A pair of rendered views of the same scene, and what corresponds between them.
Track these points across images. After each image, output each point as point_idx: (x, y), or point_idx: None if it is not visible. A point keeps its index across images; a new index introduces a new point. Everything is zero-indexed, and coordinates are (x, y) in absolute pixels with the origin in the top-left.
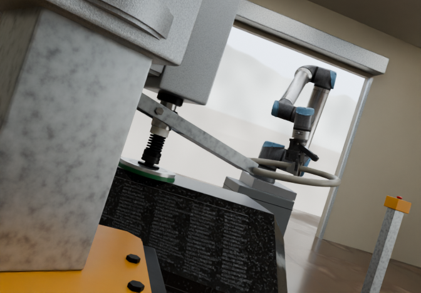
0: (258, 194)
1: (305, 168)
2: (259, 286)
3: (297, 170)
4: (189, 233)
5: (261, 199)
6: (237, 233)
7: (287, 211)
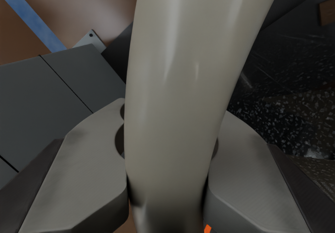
0: (2, 179)
1: (230, 95)
2: None
3: (238, 144)
4: None
5: (0, 163)
6: None
7: None
